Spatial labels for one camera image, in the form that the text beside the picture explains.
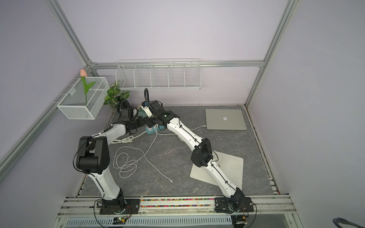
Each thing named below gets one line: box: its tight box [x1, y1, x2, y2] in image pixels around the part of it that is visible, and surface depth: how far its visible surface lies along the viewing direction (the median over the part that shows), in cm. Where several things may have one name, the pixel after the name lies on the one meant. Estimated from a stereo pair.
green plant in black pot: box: [103, 79, 130, 111], surface depth 92 cm
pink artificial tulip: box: [79, 68, 97, 105], surface depth 85 cm
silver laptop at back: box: [205, 108, 248, 131], surface depth 114 cm
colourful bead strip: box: [140, 199, 215, 208], surface depth 77 cm
